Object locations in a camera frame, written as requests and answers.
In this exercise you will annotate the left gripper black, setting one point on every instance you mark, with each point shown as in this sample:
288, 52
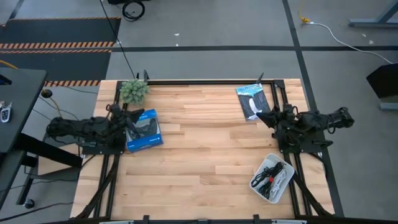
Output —
119, 121

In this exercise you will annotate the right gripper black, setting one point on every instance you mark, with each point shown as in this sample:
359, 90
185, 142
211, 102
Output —
287, 121

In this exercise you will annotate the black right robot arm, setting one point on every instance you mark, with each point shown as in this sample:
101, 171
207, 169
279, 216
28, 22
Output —
326, 119

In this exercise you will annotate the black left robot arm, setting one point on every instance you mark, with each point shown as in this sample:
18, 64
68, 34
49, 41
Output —
77, 127

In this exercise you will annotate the green artificial plant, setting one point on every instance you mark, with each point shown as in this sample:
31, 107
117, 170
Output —
133, 91

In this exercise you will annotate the blue game controller box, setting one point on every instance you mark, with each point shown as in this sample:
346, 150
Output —
149, 140

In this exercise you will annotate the white plastic tray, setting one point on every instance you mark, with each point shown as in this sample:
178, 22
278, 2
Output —
269, 160

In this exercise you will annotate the black mat with hazard stripes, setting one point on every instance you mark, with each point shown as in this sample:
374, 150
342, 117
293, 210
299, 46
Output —
62, 31
62, 65

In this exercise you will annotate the black round foot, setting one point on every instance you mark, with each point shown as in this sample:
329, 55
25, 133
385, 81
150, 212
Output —
46, 93

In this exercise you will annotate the black desk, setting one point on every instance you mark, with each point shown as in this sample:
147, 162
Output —
18, 93

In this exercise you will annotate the black box on grey base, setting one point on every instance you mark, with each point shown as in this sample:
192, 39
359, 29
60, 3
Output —
385, 82

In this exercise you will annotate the white handheld device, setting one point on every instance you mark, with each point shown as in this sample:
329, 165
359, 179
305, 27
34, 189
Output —
4, 115

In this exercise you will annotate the black caster wheel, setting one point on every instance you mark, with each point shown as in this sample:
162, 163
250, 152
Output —
29, 203

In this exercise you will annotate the grey metal table leg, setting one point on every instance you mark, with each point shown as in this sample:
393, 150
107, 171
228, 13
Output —
373, 22

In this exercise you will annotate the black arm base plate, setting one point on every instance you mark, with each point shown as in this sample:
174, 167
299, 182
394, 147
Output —
311, 146
93, 150

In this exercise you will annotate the black aluminium rig frame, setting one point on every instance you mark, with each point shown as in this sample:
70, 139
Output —
202, 82

